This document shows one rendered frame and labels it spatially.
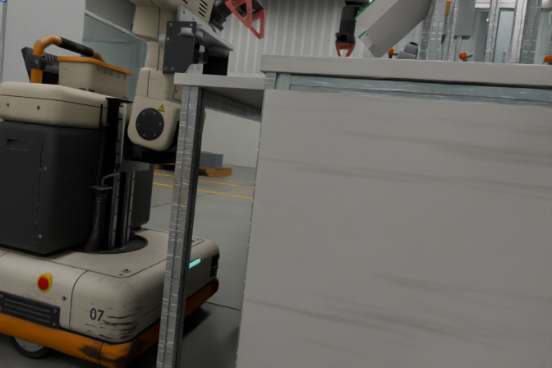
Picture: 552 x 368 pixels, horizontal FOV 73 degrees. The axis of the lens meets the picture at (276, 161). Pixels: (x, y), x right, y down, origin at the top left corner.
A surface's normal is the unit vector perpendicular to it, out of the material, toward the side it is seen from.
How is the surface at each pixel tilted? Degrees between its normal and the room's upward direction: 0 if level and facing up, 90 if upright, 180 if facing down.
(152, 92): 90
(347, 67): 90
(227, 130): 90
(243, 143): 90
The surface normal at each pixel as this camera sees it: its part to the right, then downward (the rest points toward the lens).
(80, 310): -0.28, 0.02
